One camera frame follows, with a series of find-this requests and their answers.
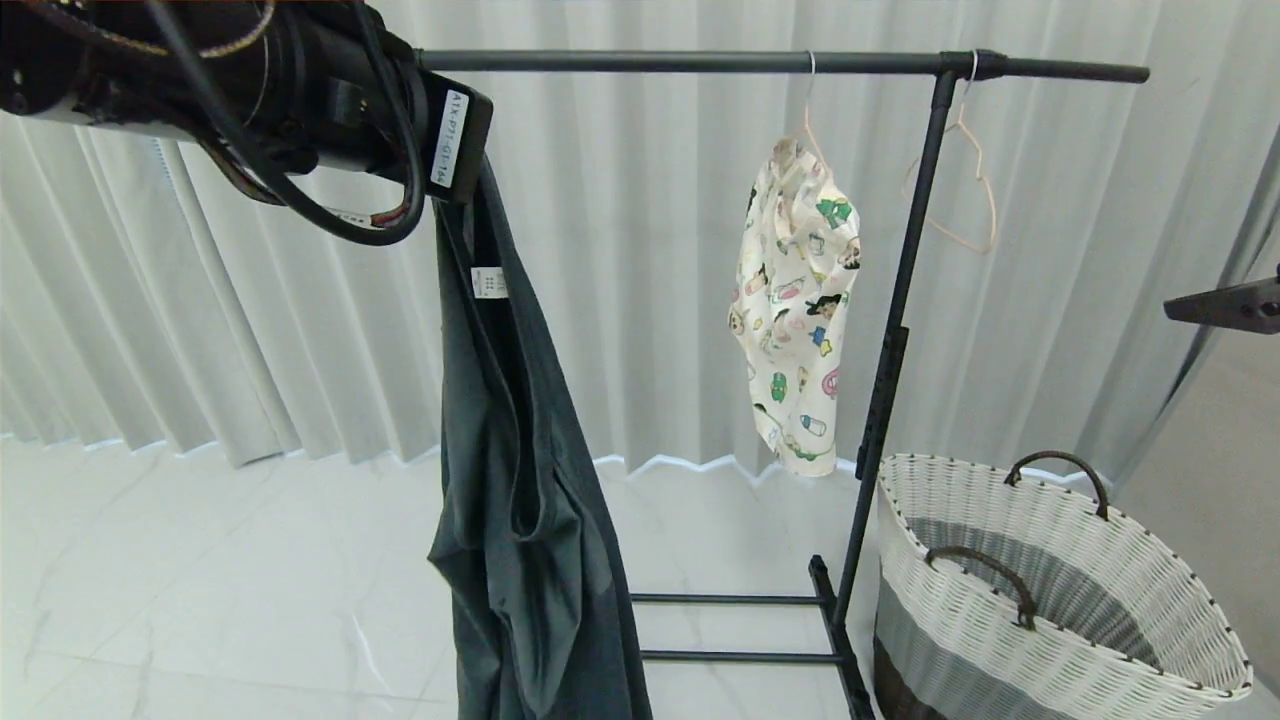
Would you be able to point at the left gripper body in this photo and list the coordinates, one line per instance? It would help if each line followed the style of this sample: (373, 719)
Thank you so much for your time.
(420, 130)

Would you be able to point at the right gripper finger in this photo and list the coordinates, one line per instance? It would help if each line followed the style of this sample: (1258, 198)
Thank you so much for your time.
(1235, 305)

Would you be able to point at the pink clothes hanger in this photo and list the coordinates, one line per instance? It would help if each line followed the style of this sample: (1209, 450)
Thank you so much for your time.
(990, 215)
(808, 120)

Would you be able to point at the dark grey garment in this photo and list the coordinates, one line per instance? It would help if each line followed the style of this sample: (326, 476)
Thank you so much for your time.
(520, 450)

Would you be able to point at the cream printed garment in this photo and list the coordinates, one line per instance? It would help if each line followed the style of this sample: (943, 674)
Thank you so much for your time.
(795, 320)

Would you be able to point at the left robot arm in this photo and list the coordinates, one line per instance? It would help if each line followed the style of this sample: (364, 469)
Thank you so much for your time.
(150, 80)

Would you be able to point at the black clothes rack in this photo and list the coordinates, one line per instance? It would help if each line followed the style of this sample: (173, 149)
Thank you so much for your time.
(650, 62)

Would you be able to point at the white laundry basket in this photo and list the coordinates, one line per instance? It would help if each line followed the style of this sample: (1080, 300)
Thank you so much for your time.
(1050, 640)

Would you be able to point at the white curtain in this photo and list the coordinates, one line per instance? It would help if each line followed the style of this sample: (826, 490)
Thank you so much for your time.
(650, 250)

